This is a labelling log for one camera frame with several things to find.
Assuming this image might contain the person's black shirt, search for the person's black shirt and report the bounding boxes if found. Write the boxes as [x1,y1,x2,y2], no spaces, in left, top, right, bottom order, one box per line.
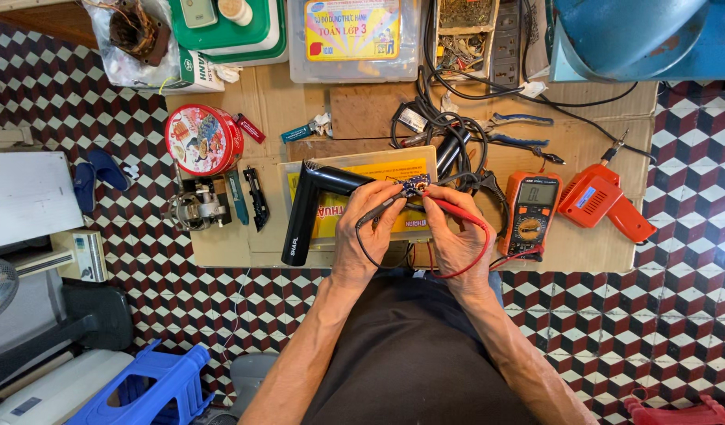
[300,268,542,425]

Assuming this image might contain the black probe cable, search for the black probe cable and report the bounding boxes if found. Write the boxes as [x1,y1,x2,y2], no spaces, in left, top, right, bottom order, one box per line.
[355,223,412,270]

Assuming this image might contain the white appliance casing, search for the white appliance casing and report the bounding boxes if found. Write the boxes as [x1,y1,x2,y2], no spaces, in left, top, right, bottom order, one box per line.
[0,349,137,425]

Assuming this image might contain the orange soldering gun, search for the orange soldering gun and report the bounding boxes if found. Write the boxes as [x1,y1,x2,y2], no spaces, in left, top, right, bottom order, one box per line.
[557,131,657,244]

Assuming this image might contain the black power adapter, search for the black power adapter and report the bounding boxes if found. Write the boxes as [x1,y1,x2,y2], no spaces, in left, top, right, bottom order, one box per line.
[397,103,429,135]

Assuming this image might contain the crumpled white tissue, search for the crumpled white tissue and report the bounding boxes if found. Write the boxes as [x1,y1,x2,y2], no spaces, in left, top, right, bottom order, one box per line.
[212,63,244,84]

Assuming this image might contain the red probe cable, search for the red probe cable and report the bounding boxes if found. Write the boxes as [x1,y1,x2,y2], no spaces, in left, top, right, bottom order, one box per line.
[426,220,544,279]

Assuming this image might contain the black plastic housing part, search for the black plastic housing part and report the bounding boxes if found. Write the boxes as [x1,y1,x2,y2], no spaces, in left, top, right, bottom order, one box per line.
[242,166,271,233]

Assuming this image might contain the white air conditioner unit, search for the white air conditioner unit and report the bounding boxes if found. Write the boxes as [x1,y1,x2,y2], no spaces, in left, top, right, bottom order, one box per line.
[13,229,109,283]

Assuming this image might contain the brown wooden board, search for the brown wooden board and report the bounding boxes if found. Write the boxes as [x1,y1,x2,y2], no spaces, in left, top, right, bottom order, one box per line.
[329,82,447,140]

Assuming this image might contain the blue circuit board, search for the blue circuit board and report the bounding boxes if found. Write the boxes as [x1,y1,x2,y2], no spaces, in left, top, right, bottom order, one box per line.
[398,174,432,198]

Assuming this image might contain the black cable bundle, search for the black cable bundle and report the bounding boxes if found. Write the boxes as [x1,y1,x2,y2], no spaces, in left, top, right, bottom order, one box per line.
[391,0,500,191]

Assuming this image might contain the small red packet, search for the small red packet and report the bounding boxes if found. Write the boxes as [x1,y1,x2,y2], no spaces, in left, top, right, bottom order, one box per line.
[234,113,266,144]

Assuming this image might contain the red round cookie tin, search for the red round cookie tin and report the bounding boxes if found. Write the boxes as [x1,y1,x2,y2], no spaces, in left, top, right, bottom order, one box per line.
[165,104,244,177]

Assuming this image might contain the black cylindrical nozzle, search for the black cylindrical nozzle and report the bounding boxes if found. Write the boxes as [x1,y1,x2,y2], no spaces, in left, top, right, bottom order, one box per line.
[435,126,473,179]

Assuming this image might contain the white cylindrical bottle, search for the white cylindrical bottle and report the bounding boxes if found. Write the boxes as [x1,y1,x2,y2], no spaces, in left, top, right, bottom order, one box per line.
[217,0,254,27]

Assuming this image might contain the white rectangular device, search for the white rectangular device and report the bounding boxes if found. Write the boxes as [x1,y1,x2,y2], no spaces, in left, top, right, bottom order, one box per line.
[179,0,218,29]

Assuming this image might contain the grey power strip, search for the grey power strip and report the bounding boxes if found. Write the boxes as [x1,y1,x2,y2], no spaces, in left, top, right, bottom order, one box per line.
[490,0,522,89]

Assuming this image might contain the teal-handled tool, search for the teal-handled tool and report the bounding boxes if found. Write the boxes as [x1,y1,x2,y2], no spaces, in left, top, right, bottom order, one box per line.
[226,169,250,227]

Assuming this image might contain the small blue tube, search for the small blue tube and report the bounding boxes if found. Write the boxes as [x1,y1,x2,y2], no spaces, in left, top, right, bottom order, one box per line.
[280,123,316,145]

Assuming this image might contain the black alligator clip lead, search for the black alligator clip lead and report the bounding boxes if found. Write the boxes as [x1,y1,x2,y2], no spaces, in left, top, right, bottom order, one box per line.
[533,146,567,165]

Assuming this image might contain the black plastic casing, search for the black plastic casing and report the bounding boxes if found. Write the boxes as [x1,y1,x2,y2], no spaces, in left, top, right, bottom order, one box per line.
[60,282,134,353]

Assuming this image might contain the orange digital multimeter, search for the orange digital multimeter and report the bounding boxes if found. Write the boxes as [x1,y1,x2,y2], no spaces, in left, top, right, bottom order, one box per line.
[497,171,564,261]

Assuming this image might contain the red plastic stool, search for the red plastic stool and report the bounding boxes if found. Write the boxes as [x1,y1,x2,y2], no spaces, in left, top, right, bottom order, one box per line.
[623,394,725,425]

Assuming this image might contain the brown cardboard sheet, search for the brown cardboard sheet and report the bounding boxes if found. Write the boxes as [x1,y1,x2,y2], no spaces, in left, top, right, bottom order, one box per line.
[164,61,659,273]

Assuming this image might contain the plastic bag with motor stator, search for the plastic bag with motor stator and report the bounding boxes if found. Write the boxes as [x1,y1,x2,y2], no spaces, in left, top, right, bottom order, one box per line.
[82,0,181,90]

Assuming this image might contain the white and green carton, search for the white and green carton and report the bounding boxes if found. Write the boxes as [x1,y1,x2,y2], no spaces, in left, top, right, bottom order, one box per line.
[161,50,226,96]

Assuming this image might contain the clear box with yellow label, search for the clear box with yellow label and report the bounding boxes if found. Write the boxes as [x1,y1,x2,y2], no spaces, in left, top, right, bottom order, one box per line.
[278,146,439,244]

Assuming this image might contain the green and white plastic container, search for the green and white plastic container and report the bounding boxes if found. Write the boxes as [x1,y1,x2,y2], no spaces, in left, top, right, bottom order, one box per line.
[168,0,289,65]

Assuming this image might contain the grey plastic stool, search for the grey plastic stool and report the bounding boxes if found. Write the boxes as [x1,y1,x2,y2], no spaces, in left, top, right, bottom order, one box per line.
[228,352,280,420]

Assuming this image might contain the blue-handled pliers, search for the blue-handled pliers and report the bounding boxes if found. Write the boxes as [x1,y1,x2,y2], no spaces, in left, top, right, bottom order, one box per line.
[476,112,555,149]

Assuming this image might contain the person's right hand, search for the person's right hand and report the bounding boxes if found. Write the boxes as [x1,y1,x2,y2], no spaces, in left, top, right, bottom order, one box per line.
[422,184,499,296]

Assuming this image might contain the brown wooden furniture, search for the brown wooden furniture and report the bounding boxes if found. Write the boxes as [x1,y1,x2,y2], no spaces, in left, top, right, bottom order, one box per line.
[0,0,101,52]

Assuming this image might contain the black multimeter probe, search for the black multimeter probe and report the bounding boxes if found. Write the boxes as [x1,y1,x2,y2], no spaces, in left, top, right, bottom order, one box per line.
[355,189,412,230]

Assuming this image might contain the white board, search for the white board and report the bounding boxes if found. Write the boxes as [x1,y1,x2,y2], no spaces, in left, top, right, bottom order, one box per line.
[0,151,85,250]

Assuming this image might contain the blue plastic stool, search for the blue plastic stool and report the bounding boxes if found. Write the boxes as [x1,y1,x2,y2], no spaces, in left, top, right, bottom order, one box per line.
[63,339,216,425]

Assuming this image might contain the red multimeter probe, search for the red multimeter probe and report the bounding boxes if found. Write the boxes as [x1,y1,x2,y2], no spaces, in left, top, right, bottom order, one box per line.
[417,189,488,230]

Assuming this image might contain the clear box with colourful label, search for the clear box with colourful label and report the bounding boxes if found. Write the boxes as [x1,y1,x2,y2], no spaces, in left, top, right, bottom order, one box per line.
[287,0,426,84]

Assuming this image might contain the wooden box of parts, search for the wooden box of parts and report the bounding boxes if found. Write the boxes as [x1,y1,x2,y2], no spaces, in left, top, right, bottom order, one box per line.
[435,0,499,81]

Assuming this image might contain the blue slipper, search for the blue slipper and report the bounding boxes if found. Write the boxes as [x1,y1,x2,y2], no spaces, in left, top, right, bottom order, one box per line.
[72,162,98,214]
[86,148,131,192]

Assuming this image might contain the person's left hand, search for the person's left hand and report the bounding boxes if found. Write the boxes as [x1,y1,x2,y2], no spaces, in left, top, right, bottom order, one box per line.
[330,180,408,285]

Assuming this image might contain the metal motor assembly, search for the metal motor assembly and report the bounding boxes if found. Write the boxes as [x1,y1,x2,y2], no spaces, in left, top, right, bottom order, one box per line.
[164,176,233,233]

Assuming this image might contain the black hair dryer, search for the black hair dryer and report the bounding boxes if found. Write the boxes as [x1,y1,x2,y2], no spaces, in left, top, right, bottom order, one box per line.
[281,160,400,267]

